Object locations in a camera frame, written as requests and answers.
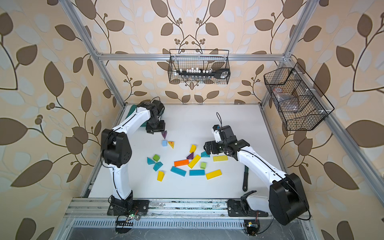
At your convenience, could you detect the teal triangle block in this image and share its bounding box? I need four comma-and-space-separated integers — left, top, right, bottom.
147, 158, 156, 165

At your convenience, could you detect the orange rectangular block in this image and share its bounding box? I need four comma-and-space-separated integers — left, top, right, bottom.
174, 159, 190, 167

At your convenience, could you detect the teal wedge block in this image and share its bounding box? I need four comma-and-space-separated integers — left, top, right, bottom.
153, 162, 163, 172

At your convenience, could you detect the teal long block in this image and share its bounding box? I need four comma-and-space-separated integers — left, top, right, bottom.
171, 166, 187, 177
189, 170, 205, 177

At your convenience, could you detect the yellow small block bottom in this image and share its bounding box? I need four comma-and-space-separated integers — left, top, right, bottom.
157, 171, 165, 182

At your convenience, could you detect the yellow small block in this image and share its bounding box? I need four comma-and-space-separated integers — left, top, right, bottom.
157, 171, 165, 182
190, 145, 197, 153

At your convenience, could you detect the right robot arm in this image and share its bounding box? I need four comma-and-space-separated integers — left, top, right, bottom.
204, 125, 310, 226

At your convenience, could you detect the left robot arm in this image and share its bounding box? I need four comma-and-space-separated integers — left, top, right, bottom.
101, 100, 166, 200

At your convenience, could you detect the teal house-shaped block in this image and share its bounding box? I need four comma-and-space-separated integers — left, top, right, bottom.
201, 152, 210, 158

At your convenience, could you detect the yellow small block centre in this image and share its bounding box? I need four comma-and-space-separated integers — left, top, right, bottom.
190, 145, 197, 153

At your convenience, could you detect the dark purple triangle block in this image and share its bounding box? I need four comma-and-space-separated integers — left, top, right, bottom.
187, 153, 194, 160

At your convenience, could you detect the green plastic tool case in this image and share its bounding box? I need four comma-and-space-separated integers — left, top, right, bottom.
123, 107, 151, 128

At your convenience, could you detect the yellow long block bottom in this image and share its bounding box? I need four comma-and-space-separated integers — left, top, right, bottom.
206, 170, 222, 180

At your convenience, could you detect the long yellow block diagonal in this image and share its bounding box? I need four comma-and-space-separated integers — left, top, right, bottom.
188, 155, 201, 169

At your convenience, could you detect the socket bit holder strip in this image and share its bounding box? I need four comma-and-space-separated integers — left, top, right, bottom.
172, 69, 231, 80

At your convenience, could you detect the clear plastic bag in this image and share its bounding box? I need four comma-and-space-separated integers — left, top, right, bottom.
273, 88, 300, 112

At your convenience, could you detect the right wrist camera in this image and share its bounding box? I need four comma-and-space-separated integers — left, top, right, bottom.
212, 125, 222, 143

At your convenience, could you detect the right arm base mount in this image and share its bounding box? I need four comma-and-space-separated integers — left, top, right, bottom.
227, 191, 269, 217

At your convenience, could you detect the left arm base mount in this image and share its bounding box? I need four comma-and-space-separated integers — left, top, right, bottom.
107, 196, 150, 216

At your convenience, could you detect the black wire basket back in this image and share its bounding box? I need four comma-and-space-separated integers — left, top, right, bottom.
168, 49, 231, 85

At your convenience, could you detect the black wire basket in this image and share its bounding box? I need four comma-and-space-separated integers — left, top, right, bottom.
264, 63, 335, 131
168, 49, 231, 85

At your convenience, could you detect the black wire basket right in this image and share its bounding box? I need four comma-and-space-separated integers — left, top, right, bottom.
264, 63, 335, 131

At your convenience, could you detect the aluminium rail front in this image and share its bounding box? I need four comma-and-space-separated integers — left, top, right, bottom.
64, 197, 313, 220

